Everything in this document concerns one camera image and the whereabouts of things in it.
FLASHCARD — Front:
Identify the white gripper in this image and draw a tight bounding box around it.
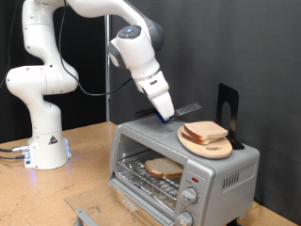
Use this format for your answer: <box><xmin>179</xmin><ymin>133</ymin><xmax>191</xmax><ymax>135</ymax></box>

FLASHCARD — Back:
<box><xmin>149</xmin><ymin>91</ymin><xmax>176</xmax><ymax>121</ymax></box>

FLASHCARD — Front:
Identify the metal spatula with blue block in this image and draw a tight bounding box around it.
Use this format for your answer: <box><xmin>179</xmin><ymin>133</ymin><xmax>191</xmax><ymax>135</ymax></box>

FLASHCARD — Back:
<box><xmin>135</xmin><ymin>102</ymin><xmax>203</xmax><ymax>124</ymax></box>

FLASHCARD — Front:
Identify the white bread slice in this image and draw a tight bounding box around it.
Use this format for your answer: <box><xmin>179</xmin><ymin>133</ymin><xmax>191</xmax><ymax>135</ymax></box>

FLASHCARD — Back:
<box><xmin>144</xmin><ymin>157</ymin><xmax>184</xmax><ymax>179</ymax></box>
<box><xmin>183</xmin><ymin>121</ymin><xmax>229</xmax><ymax>141</ymax></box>
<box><xmin>181</xmin><ymin>131</ymin><xmax>220</xmax><ymax>146</ymax></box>

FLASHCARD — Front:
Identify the glass oven door with handle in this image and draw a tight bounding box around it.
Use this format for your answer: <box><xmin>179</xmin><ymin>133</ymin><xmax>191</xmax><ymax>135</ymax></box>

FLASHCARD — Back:
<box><xmin>64</xmin><ymin>182</ymin><xmax>172</xmax><ymax>226</ymax></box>

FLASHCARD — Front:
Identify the silver toaster oven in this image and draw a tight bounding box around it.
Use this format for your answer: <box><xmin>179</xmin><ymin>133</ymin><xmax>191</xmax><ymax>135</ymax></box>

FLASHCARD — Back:
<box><xmin>107</xmin><ymin>114</ymin><xmax>261</xmax><ymax>226</ymax></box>

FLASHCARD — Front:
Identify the silver oven knob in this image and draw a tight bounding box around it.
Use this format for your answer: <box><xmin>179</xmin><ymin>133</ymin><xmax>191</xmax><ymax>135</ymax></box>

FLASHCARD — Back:
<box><xmin>177</xmin><ymin>211</ymin><xmax>194</xmax><ymax>226</ymax></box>
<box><xmin>182</xmin><ymin>187</ymin><xmax>198</xmax><ymax>205</ymax></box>

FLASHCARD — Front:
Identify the silver metal pole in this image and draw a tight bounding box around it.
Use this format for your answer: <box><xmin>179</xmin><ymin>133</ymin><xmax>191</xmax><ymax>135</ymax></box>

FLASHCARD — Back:
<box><xmin>103</xmin><ymin>13</ymin><xmax>112</xmax><ymax>122</ymax></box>

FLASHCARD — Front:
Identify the black metal bookend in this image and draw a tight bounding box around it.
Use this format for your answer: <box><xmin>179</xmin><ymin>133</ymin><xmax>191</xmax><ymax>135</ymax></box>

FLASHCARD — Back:
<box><xmin>215</xmin><ymin>82</ymin><xmax>246</xmax><ymax>151</ymax></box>

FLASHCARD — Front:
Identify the round wooden cutting board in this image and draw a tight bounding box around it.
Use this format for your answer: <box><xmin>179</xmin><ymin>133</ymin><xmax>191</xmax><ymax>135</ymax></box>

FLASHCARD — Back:
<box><xmin>177</xmin><ymin>125</ymin><xmax>233</xmax><ymax>160</ymax></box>

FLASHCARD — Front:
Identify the dark grey backdrop curtain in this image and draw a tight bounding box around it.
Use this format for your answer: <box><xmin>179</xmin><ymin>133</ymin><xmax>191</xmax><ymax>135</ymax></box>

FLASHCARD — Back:
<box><xmin>110</xmin><ymin>0</ymin><xmax>301</xmax><ymax>225</ymax></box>

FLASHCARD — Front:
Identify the black backdrop curtain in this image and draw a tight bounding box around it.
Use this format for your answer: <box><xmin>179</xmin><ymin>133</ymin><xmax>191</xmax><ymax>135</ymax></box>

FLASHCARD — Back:
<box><xmin>0</xmin><ymin>0</ymin><xmax>109</xmax><ymax>144</ymax></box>

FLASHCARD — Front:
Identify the black camera cable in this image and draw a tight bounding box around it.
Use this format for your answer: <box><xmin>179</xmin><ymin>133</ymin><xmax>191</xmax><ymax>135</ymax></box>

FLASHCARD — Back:
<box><xmin>57</xmin><ymin>0</ymin><xmax>135</xmax><ymax>97</ymax></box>

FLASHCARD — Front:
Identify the wire oven rack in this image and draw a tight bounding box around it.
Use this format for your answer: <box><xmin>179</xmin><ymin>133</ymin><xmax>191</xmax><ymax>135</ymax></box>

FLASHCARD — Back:
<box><xmin>116</xmin><ymin>149</ymin><xmax>185</xmax><ymax>212</ymax></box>

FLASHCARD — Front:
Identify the black base cable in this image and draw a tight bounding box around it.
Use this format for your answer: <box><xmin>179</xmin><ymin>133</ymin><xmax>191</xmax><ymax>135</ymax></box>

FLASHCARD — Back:
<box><xmin>0</xmin><ymin>144</ymin><xmax>31</xmax><ymax>153</ymax></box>
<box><xmin>0</xmin><ymin>153</ymin><xmax>30</xmax><ymax>160</ymax></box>

